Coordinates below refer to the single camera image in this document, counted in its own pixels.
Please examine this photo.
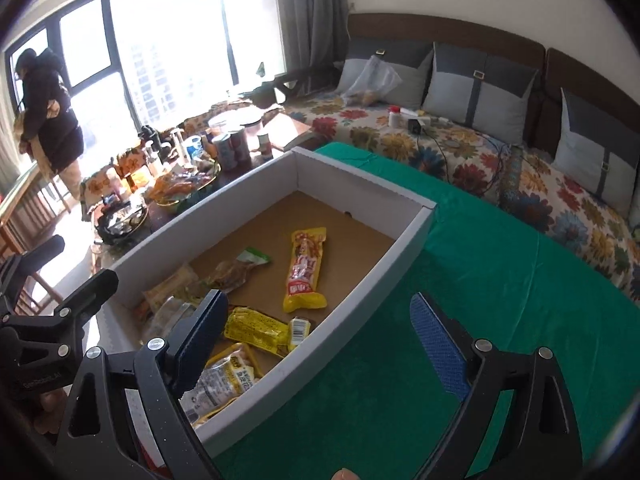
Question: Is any clear yellow-edged peanut bag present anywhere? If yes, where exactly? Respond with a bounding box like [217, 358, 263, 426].
[180, 342, 264, 428]

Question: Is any yellow vacuum snack pouch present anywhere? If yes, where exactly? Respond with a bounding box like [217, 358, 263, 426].
[224, 307, 312, 358]

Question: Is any long yellow red snack bag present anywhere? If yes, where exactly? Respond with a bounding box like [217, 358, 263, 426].
[282, 226, 328, 313]

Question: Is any sausage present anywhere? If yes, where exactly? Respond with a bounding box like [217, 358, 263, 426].
[141, 296, 196, 344]

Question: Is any person's left hand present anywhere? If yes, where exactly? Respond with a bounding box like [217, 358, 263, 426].
[34, 388, 67, 436]

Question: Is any orange sausage stick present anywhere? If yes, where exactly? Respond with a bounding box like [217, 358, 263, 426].
[134, 264, 198, 322]

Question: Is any green tablecloth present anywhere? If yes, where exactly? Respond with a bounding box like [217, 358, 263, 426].
[215, 143, 639, 479]

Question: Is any cluttered side table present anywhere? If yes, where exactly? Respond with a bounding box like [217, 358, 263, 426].
[80, 101, 322, 273]

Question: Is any green brown snack pouch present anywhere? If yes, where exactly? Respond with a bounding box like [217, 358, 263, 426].
[204, 247, 271, 294]

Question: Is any floral bed cover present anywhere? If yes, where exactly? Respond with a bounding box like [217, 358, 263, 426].
[179, 91, 640, 306]

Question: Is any person in black coat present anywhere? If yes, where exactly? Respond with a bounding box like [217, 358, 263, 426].
[14, 48, 85, 200]

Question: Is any white cardboard box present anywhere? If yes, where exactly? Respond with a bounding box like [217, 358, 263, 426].
[99, 148, 435, 455]

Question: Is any grey pillow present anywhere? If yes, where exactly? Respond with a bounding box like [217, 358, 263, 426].
[336, 37, 434, 110]
[553, 89, 639, 217]
[422, 42, 538, 144]

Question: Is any white power strip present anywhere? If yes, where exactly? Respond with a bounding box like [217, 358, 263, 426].
[400, 107, 452, 134]

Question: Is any small white bottle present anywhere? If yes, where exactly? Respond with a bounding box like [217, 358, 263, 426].
[388, 105, 402, 129]

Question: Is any brown headboard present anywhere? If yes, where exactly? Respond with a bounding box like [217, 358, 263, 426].
[347, 13, 639, 155]

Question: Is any clear plastic bag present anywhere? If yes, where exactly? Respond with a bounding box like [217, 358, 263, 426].
[341, 55, 402, 107]

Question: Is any grey pillow far left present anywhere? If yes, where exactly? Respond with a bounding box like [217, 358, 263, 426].
[336, 37, 434, 110]

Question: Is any grey curtain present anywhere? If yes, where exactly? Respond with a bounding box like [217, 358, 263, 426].
[278, 0, 349, 96]

